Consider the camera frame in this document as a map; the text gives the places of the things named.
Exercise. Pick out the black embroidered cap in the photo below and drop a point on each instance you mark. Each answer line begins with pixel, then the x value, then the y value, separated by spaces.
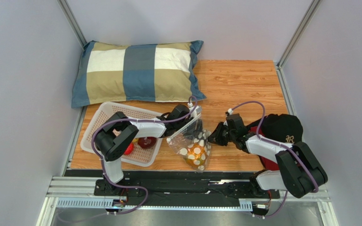
pixel 283 128

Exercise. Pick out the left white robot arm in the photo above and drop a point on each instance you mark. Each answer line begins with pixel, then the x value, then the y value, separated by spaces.
pixel 111 140

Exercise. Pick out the white perforated plastic basket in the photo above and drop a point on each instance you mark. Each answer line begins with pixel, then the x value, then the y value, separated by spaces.
pixel 139 156

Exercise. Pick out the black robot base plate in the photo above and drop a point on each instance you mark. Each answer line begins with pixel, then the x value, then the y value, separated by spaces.
pixel 210 188

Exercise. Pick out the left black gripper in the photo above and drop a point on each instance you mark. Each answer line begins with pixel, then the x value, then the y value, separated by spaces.
pixel 189 119

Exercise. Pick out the white slotted cable duct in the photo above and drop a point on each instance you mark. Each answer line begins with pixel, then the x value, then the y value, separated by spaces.
pixel 111 204

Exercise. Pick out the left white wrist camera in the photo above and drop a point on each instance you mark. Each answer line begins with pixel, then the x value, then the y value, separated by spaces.
pixel 195 109

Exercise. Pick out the fake orange pineapple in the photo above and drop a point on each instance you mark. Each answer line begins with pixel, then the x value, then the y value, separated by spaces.
pixel 195 156

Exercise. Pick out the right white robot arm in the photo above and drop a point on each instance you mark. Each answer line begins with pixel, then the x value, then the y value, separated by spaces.
pixel 299 172

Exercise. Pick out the blue beige checked pillow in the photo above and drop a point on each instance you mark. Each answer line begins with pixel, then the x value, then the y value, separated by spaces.
pixel 150 73

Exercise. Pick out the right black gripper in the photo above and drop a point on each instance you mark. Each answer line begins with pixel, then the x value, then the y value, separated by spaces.
pixel 224 133

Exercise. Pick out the fake red strawberry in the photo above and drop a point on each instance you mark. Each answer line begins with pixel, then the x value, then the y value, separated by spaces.
pixel 129 149

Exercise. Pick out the clear zip top bag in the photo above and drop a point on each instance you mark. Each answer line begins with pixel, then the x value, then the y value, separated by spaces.
pixel 191 142

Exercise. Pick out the fake purple plum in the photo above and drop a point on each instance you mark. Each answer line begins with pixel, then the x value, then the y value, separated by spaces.
pixel 147 142

